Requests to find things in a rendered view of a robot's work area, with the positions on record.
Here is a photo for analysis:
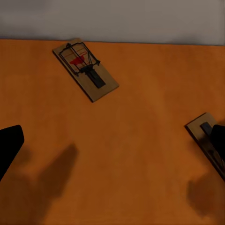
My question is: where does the mousetrap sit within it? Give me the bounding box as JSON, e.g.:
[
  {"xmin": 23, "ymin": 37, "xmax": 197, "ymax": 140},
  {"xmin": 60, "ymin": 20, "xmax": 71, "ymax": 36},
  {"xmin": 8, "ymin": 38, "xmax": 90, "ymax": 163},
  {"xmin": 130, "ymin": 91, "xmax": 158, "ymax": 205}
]
[
  {"xmin": 52, "ymin": 38, "xmax": 119, "ymax": 103},
  {"xmin": 185, "ymin": 112, "xmax": 225, "ymax": 182}
]

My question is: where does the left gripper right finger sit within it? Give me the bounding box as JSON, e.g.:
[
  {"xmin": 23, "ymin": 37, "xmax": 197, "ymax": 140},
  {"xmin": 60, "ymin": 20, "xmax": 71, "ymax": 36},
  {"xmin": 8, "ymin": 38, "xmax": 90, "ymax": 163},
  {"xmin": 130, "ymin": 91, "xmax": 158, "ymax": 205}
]
[{"xmin": 210, "ymin": 125, "xmax": 225, "ymax": 162}]

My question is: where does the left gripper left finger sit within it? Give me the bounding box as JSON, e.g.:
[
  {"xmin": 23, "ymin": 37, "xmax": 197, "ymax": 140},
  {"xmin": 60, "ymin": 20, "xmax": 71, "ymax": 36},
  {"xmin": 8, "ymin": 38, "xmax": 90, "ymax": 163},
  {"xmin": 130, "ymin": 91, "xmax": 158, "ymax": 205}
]
[{"xmin": 0, "ymin": 125, "xmax": 24, "ymax": 181}]

